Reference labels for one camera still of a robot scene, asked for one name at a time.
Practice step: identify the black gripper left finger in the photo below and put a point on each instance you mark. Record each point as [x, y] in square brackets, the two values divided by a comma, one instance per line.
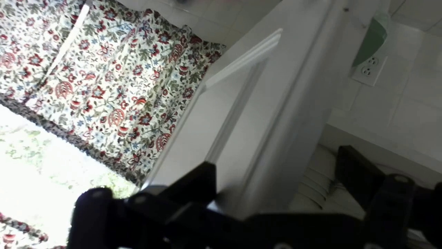
[139, 222]

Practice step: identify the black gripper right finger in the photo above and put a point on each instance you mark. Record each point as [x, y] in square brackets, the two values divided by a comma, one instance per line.
[392, 208]

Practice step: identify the stack of white plates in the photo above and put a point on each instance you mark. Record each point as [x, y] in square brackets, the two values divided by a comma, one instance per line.
[318, 185]

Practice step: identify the white wall cabinet body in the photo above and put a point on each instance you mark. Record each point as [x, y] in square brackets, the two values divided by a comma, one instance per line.
[382, 147]

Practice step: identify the floral curtain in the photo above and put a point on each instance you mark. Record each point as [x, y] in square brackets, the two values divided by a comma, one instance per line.
[115, 84]

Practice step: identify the white cabinet door silver knob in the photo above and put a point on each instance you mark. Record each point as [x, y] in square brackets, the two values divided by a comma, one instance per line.
[258, 129]

